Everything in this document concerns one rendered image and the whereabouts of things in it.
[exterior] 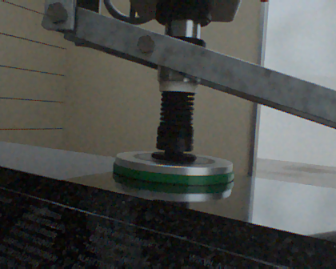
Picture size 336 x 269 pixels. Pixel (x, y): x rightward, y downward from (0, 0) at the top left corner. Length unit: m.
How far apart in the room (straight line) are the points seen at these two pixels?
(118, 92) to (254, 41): 2.43
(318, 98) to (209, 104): 5.16
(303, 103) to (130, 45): 0.30
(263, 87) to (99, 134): 6.30
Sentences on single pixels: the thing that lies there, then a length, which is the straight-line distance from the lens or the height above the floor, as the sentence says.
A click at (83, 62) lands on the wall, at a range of 7.21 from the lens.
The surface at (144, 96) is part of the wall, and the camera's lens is 6.34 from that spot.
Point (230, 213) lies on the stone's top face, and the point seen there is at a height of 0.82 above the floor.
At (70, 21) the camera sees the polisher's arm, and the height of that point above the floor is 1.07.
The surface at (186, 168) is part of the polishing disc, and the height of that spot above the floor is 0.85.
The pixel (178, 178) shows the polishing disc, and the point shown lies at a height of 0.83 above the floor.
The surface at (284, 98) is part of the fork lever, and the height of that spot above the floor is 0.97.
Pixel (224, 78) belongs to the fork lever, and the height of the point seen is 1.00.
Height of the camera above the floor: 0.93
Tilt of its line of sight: 3 degrees down
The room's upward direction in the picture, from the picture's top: 4 degrees clockwise
